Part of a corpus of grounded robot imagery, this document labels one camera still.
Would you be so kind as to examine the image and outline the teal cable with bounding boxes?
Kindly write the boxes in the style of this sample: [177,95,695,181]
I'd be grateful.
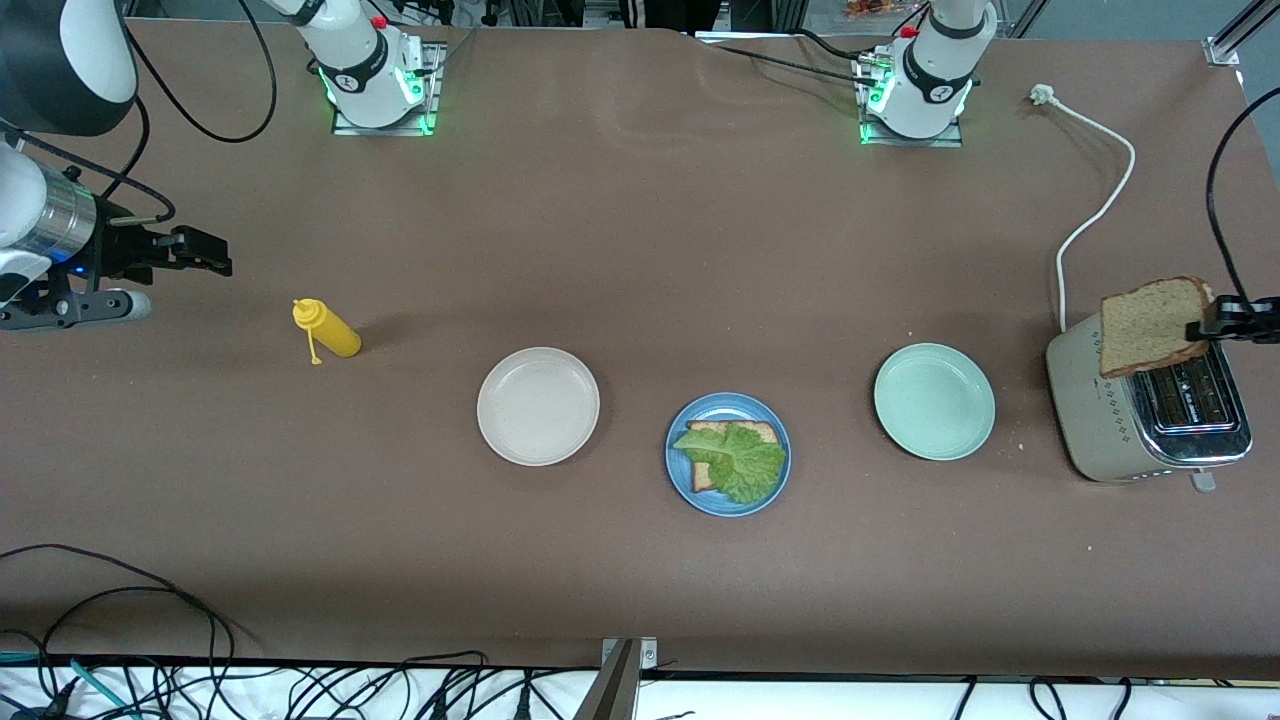
[0,652,136,720]

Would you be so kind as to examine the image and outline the green lettuce leaf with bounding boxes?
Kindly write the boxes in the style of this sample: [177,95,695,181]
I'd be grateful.
[672,421,788,505]

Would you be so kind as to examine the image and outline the black base cable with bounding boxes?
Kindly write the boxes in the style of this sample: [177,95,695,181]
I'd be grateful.
[795,28,901,63]
[712,42,881,87]

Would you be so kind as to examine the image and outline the beige chrome toaster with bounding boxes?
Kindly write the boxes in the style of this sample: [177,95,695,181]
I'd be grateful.
[1045,312,1254,494]

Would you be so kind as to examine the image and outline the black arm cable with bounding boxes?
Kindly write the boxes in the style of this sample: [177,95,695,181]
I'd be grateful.
[0,0,279,226]
[1204,85,1280,301]

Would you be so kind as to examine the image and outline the beige round plate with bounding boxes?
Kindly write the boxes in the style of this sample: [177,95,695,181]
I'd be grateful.
[476,346,601,468]

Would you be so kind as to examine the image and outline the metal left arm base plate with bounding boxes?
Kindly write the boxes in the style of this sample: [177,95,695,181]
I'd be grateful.
[858,45,966,149]

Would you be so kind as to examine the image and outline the brown bread slice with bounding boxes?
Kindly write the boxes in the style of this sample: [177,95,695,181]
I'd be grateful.
[1098,276,1217,380]
[686,419,781,493]

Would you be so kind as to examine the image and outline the aluminium profile post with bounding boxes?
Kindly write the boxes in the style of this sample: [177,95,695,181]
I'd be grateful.
[572,640,641,720]

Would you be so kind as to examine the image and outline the green round plate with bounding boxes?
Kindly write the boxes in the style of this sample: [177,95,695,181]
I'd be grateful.
[873,342,997,462]

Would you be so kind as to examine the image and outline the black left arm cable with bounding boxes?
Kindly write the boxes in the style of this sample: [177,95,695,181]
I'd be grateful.
[1204,85,1280,301]

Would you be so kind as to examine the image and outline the white toaster power cord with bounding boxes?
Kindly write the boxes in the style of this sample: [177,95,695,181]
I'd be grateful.
[1030,84,1137,333]

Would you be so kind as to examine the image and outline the yellow squeeze bottle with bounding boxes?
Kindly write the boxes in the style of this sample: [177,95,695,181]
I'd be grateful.
[291,297,363,366]

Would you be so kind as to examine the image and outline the black looped floor cable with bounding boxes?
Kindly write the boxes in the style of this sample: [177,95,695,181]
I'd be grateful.
[0,544,238,701]

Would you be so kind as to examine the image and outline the aluminium corner profile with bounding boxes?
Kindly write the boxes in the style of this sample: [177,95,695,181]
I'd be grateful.
[1205,0,1280,68]

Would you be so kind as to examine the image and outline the blue round plate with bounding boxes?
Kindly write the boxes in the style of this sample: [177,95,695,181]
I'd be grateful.
[664,391,793,519]

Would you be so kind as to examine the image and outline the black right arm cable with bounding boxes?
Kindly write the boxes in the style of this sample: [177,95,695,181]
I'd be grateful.
[0,0,279,226]

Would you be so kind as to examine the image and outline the metal table edge bracket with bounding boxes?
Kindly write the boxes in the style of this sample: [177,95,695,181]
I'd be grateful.
[600,637,659,671]

